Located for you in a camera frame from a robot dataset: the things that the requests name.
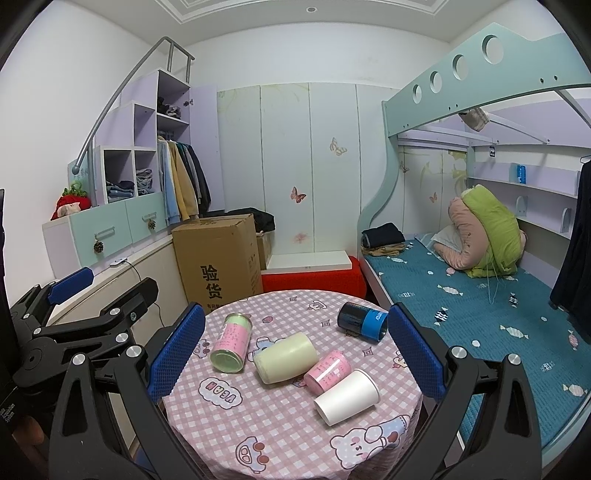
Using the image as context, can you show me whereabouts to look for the white paper cup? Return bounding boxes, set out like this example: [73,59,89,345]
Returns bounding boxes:
[314,369,381,426]

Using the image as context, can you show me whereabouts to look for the pink green tin can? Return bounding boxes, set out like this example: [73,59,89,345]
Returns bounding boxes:
[209,313,252,374]

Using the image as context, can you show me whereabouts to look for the pink checkered tablecloth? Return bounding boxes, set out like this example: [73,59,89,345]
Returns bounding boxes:
[163,290,423,479]

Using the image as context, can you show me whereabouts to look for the strawberry plush toy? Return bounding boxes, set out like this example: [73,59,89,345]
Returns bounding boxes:
[51,181,92,220]

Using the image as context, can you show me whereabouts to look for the grey metal handrail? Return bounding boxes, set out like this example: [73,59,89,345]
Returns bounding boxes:
[71,36,195,175]

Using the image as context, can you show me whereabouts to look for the black clothes behind box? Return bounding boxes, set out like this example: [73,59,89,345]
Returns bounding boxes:
[204,207,276,233]

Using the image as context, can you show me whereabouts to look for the dark hanging garment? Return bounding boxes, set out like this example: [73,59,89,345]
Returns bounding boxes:
[550,162,591,334]

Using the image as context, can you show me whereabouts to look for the black blue cylindrical can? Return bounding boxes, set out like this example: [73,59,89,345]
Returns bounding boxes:
[338,302,388,343]

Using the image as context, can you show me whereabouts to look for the folded jeans in cubby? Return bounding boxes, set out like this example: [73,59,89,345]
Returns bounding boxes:
[106,168,153,202]

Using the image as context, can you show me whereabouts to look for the teal patterned mattress sheet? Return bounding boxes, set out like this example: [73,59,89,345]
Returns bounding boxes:
[366,240,590,446]

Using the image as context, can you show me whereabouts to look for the hanging clothes row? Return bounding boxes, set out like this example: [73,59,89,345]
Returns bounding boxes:
[157,136,211,226]

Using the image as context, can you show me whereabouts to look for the red storage box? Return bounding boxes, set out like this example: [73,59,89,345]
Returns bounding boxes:
[262,256,368,299]

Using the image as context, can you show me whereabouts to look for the folded dark clothes stack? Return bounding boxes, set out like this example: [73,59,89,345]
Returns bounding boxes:
[361,222,406,257]

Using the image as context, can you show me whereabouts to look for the teal bunk bed frame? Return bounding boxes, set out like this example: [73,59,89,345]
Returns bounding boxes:
[358,23,590,465]

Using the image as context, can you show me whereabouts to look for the purple bed wall shelf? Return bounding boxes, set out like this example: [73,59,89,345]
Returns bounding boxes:
[467,147,580,239]

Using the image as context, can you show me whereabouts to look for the cream green plastic cup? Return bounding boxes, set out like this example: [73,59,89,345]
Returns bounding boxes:
[253,332,320,385]

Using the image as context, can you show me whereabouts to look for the white power adapter cable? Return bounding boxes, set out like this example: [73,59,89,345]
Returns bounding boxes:
[109,257,170,328]

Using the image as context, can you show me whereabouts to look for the white pillow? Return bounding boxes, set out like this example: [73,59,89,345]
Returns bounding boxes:
[432,224,463,253]

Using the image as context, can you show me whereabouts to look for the pink plastic cup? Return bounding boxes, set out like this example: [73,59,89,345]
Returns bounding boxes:
[304,350,353,396]

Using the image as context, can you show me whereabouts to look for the green pink rolled quilt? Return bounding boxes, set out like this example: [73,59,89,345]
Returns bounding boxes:
[431,184,527,278]

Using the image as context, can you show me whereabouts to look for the white low cabinet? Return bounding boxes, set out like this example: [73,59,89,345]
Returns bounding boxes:
[2,237,187,462]

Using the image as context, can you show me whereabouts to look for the blue bottle on shelf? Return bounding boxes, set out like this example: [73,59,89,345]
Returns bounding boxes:
[509,163,527,185]

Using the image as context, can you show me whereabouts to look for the purple staircase shelf unit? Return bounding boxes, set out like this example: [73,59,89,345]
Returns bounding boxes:
[42,69,225,278]

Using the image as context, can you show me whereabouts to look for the brown cardboard box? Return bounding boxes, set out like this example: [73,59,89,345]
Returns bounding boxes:
[172,215,263,313]

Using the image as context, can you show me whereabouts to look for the white board on box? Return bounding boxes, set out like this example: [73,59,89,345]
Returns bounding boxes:
[264,250,353,274]

